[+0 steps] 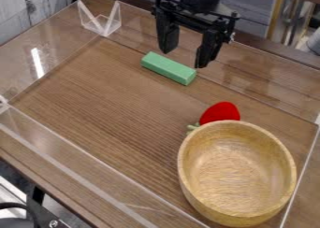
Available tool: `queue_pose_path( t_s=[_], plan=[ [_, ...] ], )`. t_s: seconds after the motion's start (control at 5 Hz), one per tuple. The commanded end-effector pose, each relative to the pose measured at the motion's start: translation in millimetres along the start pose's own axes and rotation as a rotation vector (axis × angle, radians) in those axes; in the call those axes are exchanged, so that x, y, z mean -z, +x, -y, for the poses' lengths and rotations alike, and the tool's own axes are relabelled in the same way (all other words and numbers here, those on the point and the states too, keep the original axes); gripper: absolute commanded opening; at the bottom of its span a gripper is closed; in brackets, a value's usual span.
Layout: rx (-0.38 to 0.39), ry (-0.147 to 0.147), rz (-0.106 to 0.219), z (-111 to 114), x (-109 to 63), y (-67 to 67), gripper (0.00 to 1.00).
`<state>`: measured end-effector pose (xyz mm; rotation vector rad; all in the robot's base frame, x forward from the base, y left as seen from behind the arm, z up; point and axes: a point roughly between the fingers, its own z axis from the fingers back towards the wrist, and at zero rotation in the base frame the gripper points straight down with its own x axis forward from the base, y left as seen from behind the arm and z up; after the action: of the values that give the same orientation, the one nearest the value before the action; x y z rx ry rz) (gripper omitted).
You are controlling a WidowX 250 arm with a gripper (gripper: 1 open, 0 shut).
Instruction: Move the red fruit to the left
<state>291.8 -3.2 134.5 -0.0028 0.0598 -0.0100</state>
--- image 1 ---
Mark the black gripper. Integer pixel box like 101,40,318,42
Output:
153,0,240,68

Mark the red plush strawberry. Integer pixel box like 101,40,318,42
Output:
186,101,241,134

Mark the green rectangular block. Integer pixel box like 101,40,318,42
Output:
141,51,197,86

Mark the wooden bowl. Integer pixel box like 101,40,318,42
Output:
178,121,298,228

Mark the black table leg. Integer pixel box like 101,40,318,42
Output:
27,187,70,228

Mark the clear acrylic corner bracket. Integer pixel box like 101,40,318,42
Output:
77,0,122,37

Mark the gold metal chair frame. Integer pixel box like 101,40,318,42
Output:
267,0,315,47

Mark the clear acrylic tray wall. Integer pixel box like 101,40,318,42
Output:
0,96,209,228

